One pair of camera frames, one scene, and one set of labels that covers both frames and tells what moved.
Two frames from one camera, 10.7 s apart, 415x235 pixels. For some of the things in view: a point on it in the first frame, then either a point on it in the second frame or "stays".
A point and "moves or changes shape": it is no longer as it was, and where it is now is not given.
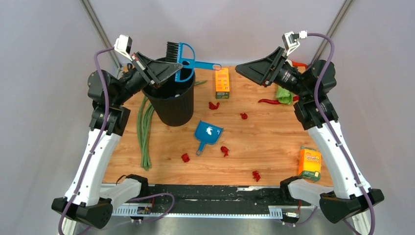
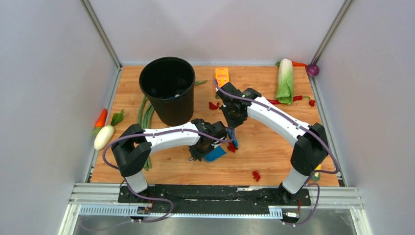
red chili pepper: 273,102 stays
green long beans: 145,110 stays
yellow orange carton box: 222,83 stays
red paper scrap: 256,175 stays
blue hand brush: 193,63 to 235,141
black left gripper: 157,70 to 196,156
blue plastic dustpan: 206,133 moves or changes shape
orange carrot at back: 298,64 stays
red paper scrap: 213,106 stays
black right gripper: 264,71 to 231,124
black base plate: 213,199 stays
